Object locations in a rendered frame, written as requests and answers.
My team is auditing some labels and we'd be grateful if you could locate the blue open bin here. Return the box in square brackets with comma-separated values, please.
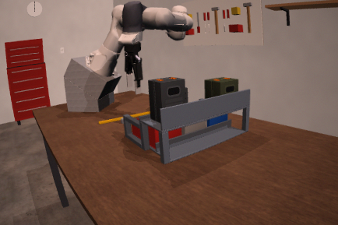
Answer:
[207, 114, 228, 127]

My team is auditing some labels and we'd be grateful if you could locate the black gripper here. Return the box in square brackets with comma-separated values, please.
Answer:
[124, 42, 143, 94]

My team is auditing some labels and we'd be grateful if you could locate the red bin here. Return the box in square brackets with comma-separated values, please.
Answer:
[132, 125, 181, 149]

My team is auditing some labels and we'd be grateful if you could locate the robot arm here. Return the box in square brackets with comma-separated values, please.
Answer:
[85, 1, 193, 77]

